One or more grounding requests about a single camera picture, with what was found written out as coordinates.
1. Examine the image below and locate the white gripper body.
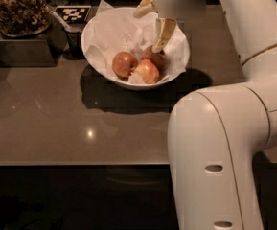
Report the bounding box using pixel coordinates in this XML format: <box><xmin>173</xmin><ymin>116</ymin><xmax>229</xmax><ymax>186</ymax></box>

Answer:
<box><xmin>154</xmin><ymin>0</ymin><xmax>206</xmax><ymax>19</ymax></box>

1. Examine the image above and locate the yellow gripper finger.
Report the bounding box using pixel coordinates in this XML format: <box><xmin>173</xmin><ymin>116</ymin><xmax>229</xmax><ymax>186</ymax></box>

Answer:
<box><xmin>133</xmin><ymin>0</ymin><xmax>157</xmax><ymax>18</ymax></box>
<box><xmin>152</xmin><ymin>18</ymin><xmax>177</xmax><ymax>53</ymax></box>

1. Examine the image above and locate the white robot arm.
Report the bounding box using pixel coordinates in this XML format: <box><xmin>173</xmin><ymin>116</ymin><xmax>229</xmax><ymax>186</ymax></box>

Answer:
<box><xmin>168</xmin><ymin>0</ymin><xmax>277</xmax><ymax>230</ymax></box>

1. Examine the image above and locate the back red apple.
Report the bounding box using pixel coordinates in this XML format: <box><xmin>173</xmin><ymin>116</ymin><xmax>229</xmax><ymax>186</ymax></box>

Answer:
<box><xmin>141</xmin><ymin>45</ymin><xmax>167</xmax><ymax>70</ymax></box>

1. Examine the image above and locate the red apple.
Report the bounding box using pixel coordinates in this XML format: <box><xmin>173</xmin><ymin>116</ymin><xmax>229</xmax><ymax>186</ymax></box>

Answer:
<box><xmin>112</xmin><ymin>52</ymin><xmax>138</xmax><ymax>79</ymax></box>
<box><xmin>141</xmin><ymin>45</ymin><xmax>167</xmax><ymax>70</ymax></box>
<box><xmin>134</xmin><ymin>59</ymin><xmax>160</xmax><ymax>84</ymax></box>

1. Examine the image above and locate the white bowl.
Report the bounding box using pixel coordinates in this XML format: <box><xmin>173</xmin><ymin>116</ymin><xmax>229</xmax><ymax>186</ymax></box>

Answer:
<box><xmin>81</xmin><ymin>6</ymin><xmax>191</xmax><ymax>91</ymax></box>

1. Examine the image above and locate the front red apple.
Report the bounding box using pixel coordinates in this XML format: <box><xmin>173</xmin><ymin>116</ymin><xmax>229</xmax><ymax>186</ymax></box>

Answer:
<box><xmin>134</xmin><ymin>59</ymin><xmax>160</xmax><ymax>84</ymax></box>

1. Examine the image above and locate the left red apple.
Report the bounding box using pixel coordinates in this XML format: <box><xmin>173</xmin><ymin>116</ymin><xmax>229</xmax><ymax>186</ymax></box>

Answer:
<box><xmin>112</xmin><ymin>52</ymin><xmax>138</xmax><ymax>79</ymax></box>

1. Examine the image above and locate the white paper liner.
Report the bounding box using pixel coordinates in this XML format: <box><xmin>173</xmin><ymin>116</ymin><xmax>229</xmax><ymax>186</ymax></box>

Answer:
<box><xmin>85</xmin><ymin>0</ymin><xmax>188</xmax><ymax>85</ymax></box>

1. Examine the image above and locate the black white marker tag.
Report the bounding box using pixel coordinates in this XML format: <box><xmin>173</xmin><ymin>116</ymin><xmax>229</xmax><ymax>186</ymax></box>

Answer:
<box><xmin>55</xmin><ymin>6</ymin><xmax>91</xmax><ymax>23</ymax></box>

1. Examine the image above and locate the dark metal box stand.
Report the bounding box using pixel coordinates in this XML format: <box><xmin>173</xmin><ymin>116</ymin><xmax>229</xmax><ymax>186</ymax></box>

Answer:
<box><xmin>0</xmin><ymin>22</ymin><xmax>69</xmax><ymax>68</ymax></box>

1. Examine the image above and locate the dark scoop with handle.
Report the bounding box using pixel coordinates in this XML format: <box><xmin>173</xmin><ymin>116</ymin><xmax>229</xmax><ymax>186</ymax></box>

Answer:
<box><xmin>46</xmin><ymin>5</ymin><xmax>84</xmax><ymax>59</ymax></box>

